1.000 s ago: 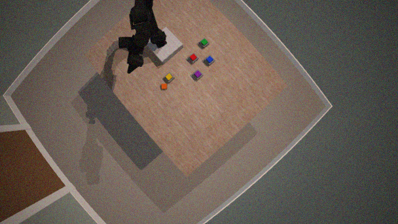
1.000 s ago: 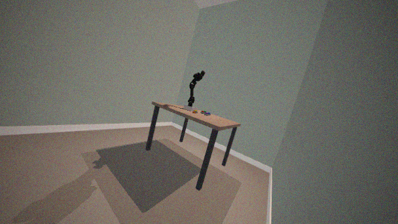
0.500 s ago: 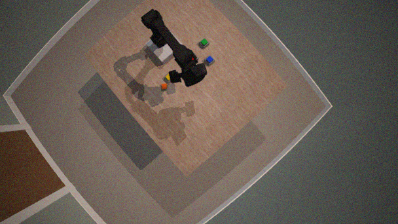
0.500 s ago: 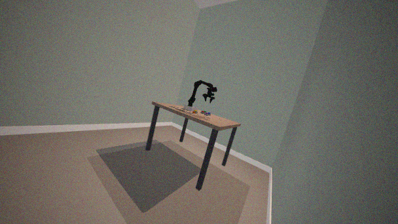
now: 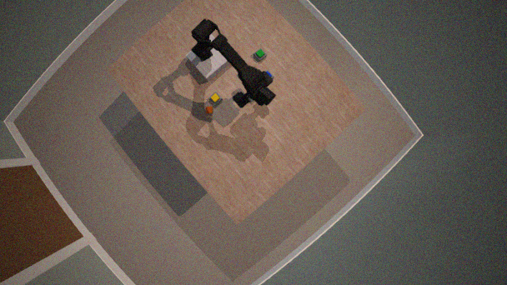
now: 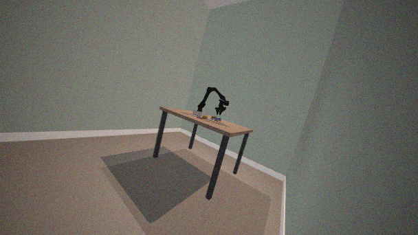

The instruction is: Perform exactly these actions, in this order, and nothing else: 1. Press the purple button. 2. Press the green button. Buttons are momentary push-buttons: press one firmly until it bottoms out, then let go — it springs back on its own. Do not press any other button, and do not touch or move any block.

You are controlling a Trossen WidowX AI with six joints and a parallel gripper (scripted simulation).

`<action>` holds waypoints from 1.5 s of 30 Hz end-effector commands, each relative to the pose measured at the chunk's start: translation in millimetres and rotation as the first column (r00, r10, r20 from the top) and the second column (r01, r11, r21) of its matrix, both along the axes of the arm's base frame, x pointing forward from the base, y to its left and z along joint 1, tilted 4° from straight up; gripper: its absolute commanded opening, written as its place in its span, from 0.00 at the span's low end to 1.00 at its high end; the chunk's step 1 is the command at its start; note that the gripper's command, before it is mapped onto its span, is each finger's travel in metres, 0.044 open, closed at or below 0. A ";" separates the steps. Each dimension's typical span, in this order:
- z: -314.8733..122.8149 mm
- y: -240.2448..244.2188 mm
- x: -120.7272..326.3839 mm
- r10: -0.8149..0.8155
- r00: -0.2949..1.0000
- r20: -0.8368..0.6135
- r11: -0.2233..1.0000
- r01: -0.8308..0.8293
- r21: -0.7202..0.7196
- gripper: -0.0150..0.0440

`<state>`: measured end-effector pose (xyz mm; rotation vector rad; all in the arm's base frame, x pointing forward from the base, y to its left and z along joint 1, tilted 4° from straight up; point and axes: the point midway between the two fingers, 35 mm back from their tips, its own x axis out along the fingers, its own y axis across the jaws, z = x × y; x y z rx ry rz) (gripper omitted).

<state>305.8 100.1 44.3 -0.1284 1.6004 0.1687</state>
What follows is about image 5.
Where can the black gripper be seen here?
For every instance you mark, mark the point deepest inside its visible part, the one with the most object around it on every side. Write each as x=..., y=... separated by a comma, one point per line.
x=242, y=99

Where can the green button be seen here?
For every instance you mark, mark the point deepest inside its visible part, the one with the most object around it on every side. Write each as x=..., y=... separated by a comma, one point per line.
x=260, y=54

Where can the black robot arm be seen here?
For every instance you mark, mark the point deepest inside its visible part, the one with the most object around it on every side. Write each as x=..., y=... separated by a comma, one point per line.
x=252, y=78

